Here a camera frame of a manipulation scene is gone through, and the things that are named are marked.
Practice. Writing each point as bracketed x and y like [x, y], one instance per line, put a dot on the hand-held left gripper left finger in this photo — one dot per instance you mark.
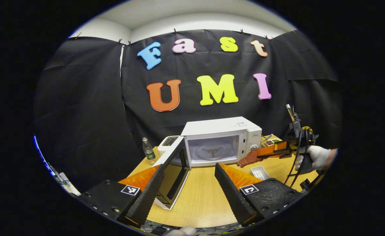
[148, 200]

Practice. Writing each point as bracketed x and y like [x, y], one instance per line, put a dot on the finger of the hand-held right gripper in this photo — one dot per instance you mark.
[271, 150]

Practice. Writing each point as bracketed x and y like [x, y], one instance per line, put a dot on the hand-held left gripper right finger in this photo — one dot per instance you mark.
[233, 196]

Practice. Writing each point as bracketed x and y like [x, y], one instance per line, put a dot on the brown fried meat piece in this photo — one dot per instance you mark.
[248, 159]

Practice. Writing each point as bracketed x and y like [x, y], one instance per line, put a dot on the white microwave oven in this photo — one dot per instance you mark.
[218, 126]

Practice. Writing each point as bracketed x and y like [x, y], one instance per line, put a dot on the white rectangular dish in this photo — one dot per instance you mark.
[259, 172]

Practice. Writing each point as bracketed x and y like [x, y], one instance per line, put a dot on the glass turntable plate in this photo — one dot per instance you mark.
[213, 152]

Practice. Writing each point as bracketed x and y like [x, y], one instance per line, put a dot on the clear plastic water bottle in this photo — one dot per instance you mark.
[149, 151]

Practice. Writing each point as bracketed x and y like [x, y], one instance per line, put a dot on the white toaster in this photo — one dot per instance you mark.
[169, 141]

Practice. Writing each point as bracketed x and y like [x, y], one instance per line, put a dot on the black backdrop cloth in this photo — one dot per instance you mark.
[81, 108]

